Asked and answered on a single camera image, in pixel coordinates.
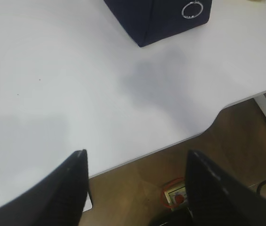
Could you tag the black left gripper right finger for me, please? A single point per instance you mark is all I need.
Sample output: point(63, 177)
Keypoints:
point(217, 199)

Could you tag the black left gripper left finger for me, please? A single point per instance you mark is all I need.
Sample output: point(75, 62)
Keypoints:
point(57, 200)

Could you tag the navy blue lunch bag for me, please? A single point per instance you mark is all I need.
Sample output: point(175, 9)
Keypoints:
point(149, 21)

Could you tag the open floor socket box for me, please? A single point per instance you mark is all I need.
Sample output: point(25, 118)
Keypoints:
point(174, 194)

